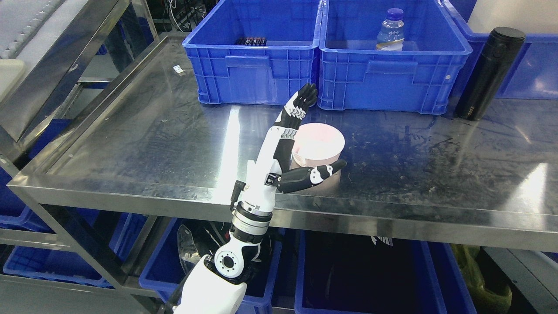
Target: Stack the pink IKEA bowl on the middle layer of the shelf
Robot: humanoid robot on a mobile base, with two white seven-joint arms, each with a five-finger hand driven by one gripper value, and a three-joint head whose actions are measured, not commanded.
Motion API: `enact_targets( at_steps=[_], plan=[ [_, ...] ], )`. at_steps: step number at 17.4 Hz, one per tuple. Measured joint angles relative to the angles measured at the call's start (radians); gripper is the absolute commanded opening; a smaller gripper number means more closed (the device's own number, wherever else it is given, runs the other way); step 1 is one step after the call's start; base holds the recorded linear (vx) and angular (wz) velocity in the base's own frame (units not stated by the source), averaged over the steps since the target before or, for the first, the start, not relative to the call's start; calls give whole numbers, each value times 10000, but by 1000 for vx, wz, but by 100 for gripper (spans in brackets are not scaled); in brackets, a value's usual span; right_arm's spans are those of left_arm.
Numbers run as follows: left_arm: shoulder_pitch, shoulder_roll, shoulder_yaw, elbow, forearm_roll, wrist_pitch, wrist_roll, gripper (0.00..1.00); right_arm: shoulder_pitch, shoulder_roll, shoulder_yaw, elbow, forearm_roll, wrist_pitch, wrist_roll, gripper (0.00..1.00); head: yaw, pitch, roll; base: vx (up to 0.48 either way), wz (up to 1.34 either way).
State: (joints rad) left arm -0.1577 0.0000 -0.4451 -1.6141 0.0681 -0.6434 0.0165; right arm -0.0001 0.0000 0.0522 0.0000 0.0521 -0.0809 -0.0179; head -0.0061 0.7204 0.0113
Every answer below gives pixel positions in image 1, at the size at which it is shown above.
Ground blue plastic bin right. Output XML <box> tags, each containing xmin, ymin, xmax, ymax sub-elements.
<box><xmin>318</xmin><ymin>0</ymin><xmax>472</xmax><ymax>115</ymax></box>

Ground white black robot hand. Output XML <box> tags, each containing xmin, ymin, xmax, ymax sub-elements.
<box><xmin>231</xmin><ymin>83</ymin><xmax>347</xmax><ymax>217</ymax></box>

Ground blue bin far right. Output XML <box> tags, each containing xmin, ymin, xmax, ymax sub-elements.
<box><xmin>441</xmin><ymin>0</ymin><xmax>558</xmax><ymax>100</ymax></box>

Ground steel shelf rack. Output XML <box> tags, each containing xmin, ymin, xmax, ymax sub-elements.
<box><xmin>0</xmin><ymin>0</ymin><xmax>158</xmax><ymax>175</ymax></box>

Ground black helmet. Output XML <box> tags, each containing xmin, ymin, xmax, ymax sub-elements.
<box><xmin>176</xmin><ymin>222</ymin><xmax>281</xmax><ymax>284</ymax></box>

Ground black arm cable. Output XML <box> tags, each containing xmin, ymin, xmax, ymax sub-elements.
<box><xmin>230</xmin><ymin>181</ymin><xmax>247</xmax><ymax>211</ymax></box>

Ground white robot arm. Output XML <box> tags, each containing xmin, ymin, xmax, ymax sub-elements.
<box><xmin>173</xmin><ymin>201</ymin><xmax>274</xmax><ymax>314</ymax></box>

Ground blue bin under table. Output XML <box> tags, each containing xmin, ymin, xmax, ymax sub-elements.
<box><xmin>294</xmin><ymin>231</ymin><xmax>476</xmax><ymax>314</ymax></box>

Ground blue plastic bin left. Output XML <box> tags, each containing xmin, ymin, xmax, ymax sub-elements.
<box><xmin>183</xmin><ymin>0</ymin><xmax>325</xmax><ymax>105</ymax></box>

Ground dark items in bin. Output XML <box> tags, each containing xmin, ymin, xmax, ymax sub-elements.
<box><xmin>235</xmin><ymin>37</ymin><xmax>267</xmax><ymax>46</ymax></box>

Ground plastic water bottle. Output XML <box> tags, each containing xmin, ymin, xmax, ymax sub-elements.
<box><xmin>375</xmin><ymin>8</ymin><xmax>405</xmax><ymax>51</ymax></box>

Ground black thermos flask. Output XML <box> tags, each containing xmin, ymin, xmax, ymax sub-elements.
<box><xmin>454</xmin><ymin>27</ymin><xmax>526</xmax><ymax>121</ymax></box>

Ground pink plastic bowl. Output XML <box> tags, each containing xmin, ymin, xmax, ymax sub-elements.
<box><xmin>292</xmin><ymin>123</ymin><xmax>346</xmax><ymax>167</ymax></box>

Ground blue plastic bin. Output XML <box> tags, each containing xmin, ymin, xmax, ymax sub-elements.
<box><xmin>183</xmin><ymin>0</ymin><xmax>325</xmax><ymax>105</ymax></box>
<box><xmin>318</xmin><ymin>0</ymin><xmax>472</xmax><ymax>115</ymax></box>

